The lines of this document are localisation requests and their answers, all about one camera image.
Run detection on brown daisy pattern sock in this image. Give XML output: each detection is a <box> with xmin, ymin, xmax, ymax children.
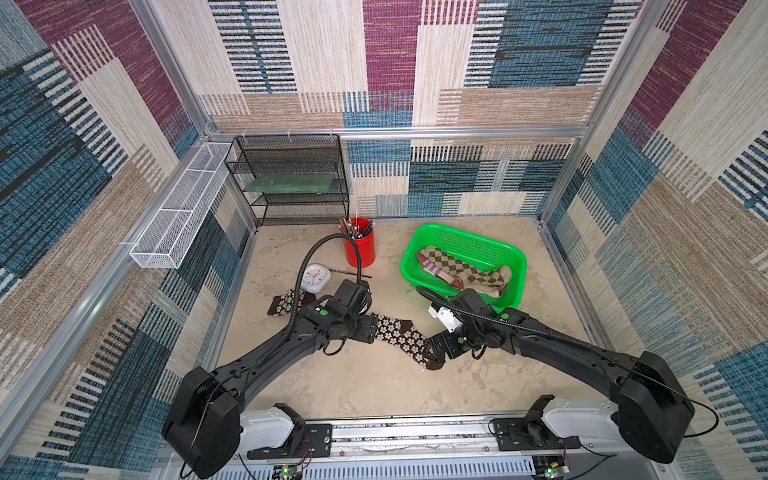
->
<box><xmin>372</xmin><ymin>313</ymin><xmax>443</xmax><ymax>371</ymax></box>

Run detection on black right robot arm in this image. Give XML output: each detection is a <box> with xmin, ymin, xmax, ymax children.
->
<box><xmin>417</xmin><ymin>286</ymin><xmax>695</xmax><ymax>464</ymax></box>

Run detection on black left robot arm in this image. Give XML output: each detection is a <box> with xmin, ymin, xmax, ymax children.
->
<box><xmin>162</xmin><ymin>271</ymin><xmax>377</xmax><ymax>479</ymax></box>

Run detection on black pen on table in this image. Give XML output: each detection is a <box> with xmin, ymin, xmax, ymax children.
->
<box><xmin>329</xmin><ymin>268</ymin><xmax>373</xmax><ymax>279</ymax></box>

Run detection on light blue alarm clock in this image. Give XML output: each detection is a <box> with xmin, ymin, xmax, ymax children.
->
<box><xmin>300</xmin><ymin>263</ymin><xmax>332</xmax><ymax>294</ymax></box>

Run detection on red ribbed plastic cup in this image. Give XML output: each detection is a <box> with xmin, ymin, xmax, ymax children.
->
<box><xmin>344</xmin><ymin>227</ymin><xmax>376</xmax><ymax>268</ymax></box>

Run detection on green plastic basket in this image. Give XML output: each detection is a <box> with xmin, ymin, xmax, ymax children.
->
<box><xmin>400</xmin><ymin>223</ymin><xmax>528</xmax><ymax>311</ymax></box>

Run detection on pens in red cup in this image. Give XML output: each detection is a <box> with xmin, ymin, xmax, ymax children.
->
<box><xmin>339</xmin><ymin>216</ymin><xmax>374</xmax><ymax>240</ymax></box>

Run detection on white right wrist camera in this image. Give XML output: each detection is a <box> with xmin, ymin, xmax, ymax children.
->
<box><xmin>428</xmin><ymin>306</ymin><xmax>463</xmax><ymax>333</ymax></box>

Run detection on aluminium front rail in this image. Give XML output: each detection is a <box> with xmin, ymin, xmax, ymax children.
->
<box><xmin>152</xmin><ymin>413</ymin><xmax>661</xmax><ymax>480</ymax></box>

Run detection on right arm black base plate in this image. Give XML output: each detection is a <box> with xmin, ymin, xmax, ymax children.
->
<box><xmin>488</xmin><ymin>418</ymin><xmax>582</xmax><ymax>452</ymax></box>

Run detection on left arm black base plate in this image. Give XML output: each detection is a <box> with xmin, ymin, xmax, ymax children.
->
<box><xmin>246</xmin><ymin>423</ymin><xmax>333</xmax><ymax>460</ymax></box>

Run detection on black wire mesh shelf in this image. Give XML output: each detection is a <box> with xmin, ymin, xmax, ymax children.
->
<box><xmin>225</xmin><ymin>134</ymin><xmax>349</xmax><ymax>227</ymax></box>

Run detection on white wire wall basket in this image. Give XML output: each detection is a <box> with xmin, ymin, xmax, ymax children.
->
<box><xmin>130</xmin><ymin>142</ymin><xmax>230</xmax><ymax>269</ymax></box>

